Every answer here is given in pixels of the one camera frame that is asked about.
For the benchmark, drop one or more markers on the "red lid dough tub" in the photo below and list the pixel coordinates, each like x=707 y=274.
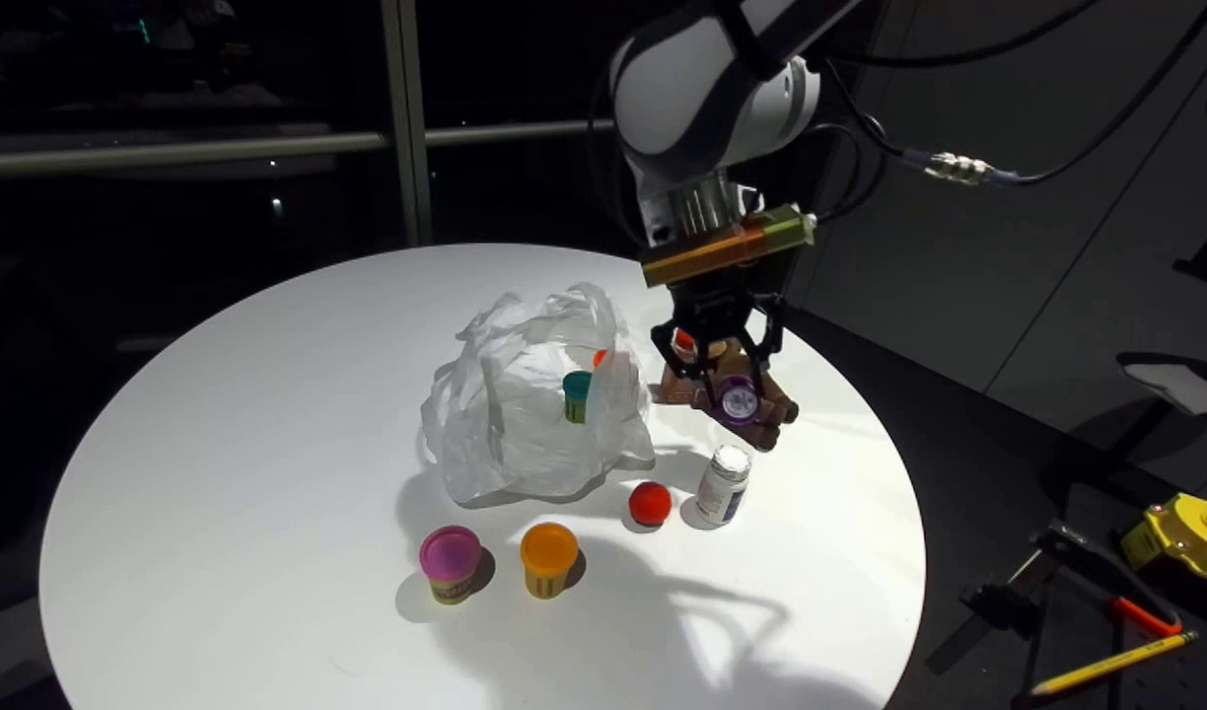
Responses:
x=648 y=502

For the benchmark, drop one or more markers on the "white plastic bag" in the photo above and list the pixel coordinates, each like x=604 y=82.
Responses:
x=525 y=421

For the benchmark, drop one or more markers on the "white pill bottle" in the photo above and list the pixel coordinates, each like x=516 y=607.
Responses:
x=721 y=481

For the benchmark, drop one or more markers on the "teal lid dough tub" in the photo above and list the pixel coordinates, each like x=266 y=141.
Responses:
x=577 y=396

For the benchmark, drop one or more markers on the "orange lid dough tub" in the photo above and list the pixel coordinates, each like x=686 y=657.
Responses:
x=548 y=556

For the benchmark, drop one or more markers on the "vertical window post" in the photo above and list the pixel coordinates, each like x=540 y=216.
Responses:
x=403 y=120

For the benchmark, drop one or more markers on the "dark purple lid dough tub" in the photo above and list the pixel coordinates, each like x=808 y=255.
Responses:
x=738 y=396

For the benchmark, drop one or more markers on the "brown plush moose toy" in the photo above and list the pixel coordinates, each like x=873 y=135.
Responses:
x=773 y=409

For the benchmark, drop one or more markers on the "magenta lid dough tub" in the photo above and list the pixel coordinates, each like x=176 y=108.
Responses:
x=452 y=563

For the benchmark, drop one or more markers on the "yellow pencil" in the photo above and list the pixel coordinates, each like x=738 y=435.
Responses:
x=1111 y=663

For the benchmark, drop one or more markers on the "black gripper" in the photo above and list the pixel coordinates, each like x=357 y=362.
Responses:
x=721 y=304

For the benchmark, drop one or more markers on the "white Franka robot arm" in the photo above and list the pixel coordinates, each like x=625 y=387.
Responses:
x=707 y=91

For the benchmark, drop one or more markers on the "yellow emergency stop box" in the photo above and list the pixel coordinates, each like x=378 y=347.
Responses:
x=1189 y=533

